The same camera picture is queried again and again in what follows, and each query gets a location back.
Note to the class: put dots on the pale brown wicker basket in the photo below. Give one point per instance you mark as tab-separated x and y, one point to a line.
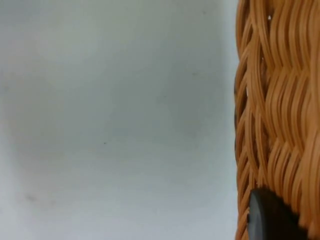
282	100

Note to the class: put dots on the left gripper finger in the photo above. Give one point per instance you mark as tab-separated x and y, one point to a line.
270	220

